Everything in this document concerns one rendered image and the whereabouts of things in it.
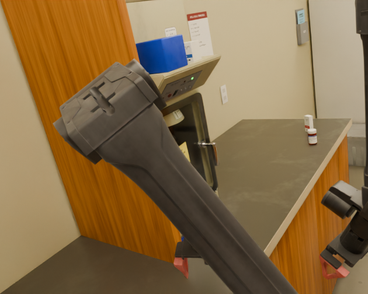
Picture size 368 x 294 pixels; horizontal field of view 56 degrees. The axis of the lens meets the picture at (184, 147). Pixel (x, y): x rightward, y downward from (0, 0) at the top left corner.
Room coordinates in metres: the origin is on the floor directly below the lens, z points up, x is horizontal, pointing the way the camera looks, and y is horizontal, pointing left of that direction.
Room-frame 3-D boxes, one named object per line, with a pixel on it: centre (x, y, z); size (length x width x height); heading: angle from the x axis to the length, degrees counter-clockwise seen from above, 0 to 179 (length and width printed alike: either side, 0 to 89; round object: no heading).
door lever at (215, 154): (1.19, -0.09, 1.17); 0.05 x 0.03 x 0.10; 51
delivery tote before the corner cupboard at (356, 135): (3.28, -1.65, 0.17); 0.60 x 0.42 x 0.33; 49
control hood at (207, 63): (1.09, -0.04, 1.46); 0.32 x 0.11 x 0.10; 141
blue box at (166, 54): (1.03, 0.01, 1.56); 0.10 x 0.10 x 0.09; 51
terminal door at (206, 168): (1.12, 0.00, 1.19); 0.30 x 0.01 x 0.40; 141
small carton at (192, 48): (1.14, -0.08, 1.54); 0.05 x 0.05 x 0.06; 52
